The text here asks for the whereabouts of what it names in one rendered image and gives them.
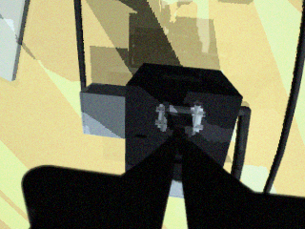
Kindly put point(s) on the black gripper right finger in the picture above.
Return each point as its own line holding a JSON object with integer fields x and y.
{"x": 215, "y": 199}

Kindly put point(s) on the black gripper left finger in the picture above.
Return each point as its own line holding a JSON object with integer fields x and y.
{"x": 136, "y": 199}

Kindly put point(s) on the grey flat square slab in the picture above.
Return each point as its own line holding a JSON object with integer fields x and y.
{"x": 13, "y": 14}

